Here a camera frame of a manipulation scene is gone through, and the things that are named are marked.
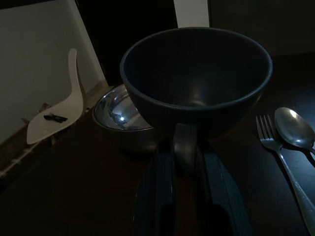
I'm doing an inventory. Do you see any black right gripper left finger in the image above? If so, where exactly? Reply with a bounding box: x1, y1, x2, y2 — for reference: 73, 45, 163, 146
133, 140, 177, 236

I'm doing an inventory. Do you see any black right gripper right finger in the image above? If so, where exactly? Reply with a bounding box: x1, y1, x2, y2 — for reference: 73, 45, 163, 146
195, 141, 253, 236

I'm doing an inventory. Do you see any dark blue ceramic mug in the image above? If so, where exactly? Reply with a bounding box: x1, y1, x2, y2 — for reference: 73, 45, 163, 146
120, 27, 273, 179

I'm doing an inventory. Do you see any silver metal fork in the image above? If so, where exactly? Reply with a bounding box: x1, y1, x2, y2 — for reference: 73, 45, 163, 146
255, 115, 313, 236

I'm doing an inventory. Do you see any shiny steel bowl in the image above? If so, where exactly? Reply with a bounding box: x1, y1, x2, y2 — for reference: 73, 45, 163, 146
92, 84, 159, 155

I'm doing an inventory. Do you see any silver metal spoon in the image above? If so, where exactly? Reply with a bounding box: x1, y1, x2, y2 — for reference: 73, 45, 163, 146
274, 107, 315, 165

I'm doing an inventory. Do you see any white moulded chair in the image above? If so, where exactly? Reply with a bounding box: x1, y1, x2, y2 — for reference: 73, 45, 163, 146
26, 48, 85, 145

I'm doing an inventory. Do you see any small black object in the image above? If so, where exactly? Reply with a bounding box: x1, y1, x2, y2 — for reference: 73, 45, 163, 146
43, 113, 68, 122

